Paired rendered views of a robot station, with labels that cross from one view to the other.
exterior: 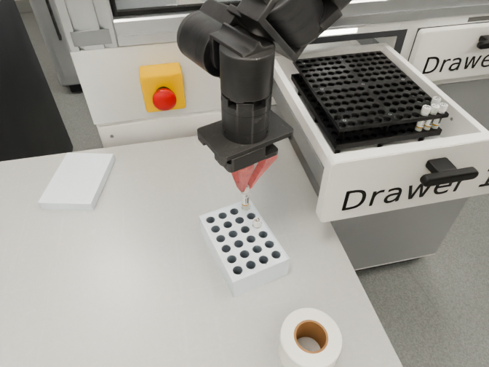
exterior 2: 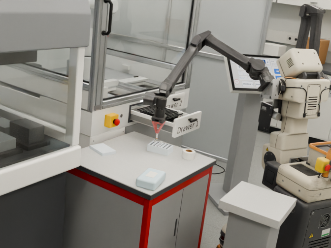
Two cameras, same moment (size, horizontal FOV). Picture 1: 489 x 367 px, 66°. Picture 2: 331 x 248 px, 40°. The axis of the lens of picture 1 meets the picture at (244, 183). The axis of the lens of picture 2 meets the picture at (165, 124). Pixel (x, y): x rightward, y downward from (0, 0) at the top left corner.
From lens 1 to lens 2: 220 cm
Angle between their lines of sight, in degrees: 46
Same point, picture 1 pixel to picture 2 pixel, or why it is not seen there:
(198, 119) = (114, 132)
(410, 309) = not seen: hidden behind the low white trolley
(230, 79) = (161, 104)
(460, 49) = (169, 102)
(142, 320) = (155, 162)
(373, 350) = (197, 155)
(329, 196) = (175, 129)
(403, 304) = not seen: hidden behind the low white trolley
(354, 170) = (179, 121)
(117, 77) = (99, 118)
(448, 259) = not seen: hidden behind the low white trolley
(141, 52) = (106, 110)
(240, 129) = (162, 114)
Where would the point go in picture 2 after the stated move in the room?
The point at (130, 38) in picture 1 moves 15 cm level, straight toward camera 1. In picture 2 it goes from (105, 106) to (127, 112)
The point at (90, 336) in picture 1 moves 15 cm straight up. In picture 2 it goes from (149, 165) to (152, 138)
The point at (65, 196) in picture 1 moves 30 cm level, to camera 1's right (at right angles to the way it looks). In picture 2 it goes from (107, 151) to (149, 142)
